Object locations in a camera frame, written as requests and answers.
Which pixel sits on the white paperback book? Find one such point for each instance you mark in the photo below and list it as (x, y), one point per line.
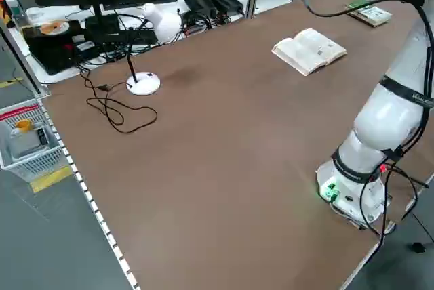
(305, 49)

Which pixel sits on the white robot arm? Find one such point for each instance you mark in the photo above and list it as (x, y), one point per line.
(383, 117)

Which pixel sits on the closed green and white book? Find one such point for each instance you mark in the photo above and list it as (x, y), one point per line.
(371, 14)

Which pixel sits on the white desk lamp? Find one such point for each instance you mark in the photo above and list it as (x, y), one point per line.
(144, 84)

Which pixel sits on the black finned power supply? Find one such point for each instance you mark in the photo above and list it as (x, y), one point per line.
(225, 0)
(198, 1)

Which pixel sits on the black case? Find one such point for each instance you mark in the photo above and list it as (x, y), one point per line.
(51, 53)

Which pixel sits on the grey box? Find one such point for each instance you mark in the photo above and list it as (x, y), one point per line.
(25, 146)

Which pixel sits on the yellow cup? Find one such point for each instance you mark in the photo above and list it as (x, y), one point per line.
(23, 126)

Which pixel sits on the clear plastic bottle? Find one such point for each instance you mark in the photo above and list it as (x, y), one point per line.
(16, 15)

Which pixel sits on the black stand foot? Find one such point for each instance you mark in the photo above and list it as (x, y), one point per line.
(418, 247)

